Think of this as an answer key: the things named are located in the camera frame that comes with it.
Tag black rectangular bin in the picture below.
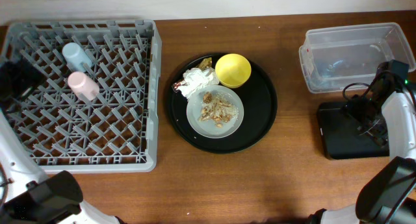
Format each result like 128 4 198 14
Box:
317 102 389 160

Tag round black tray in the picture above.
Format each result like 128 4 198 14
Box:
163 53 278 154

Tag blue plastic cup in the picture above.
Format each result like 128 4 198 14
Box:
62 42 92 72

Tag yellow plastic bowl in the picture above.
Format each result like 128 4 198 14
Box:
214 53 252 88

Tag crumpled white tissue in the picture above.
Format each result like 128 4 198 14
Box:
174 68 220 99

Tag grey dishwasher rack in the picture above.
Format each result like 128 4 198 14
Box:
1 19 162 173

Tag food scraps on plate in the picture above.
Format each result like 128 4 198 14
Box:
198 92 239 128

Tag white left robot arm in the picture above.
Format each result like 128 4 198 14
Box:
1 58 122 224

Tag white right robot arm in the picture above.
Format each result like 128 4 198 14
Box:
307 60 415 224

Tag clear plastic bin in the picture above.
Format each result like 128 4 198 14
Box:
299 22 415 93

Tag gold coffee sachet wrapper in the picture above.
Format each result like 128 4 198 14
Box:
196 57 212 71

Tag pink plastic cup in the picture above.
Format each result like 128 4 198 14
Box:
68 71 99 101

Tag grey plate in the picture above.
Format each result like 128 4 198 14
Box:
186 85 244 138

